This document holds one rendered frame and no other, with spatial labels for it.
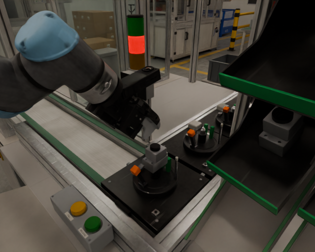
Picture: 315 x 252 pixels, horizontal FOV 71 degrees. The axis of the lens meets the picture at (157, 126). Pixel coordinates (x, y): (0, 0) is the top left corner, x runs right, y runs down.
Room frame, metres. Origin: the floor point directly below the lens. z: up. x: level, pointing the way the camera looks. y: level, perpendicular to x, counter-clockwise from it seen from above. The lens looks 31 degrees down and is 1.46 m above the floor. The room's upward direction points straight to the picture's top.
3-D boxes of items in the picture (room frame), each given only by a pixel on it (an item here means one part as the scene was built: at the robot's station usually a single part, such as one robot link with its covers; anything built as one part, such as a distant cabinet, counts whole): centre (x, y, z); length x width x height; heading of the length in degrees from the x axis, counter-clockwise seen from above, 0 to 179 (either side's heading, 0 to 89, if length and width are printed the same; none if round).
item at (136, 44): (0.71, 0.07, 1.34); 0.05 x 0.05 x 0.05
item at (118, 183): (0.50, 0.01, 0.96); 0.24 x 0.24 x 0.02; 47
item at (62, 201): (0.40, 0.22, 0.93); 0.21 x 0.07 x 0.06; 47
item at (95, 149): (0.72, 0.21, 0.91); 0.84 x 0.28 x 0.10; 47
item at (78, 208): (0.40, 0.22, 0.96); 0.04 x 0.04 x 0.02
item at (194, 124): (0.69, -0.17, 1.01); 0.24 x 0.24 x 0.13; 47
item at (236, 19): (8.30, -3.38, 0.58); 3.40 x 0.20 x 1.15; 138
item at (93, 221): (0.35, 0.16, 0.96); 0.04 x 0.04 x 0.02
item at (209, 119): (0.86, -0.33, 1.01); 0.24 x 0.24 x 0.13; 47
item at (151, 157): (0.51, 0.00, 1.07); 0.08 x 0.04 x 0.07; 137
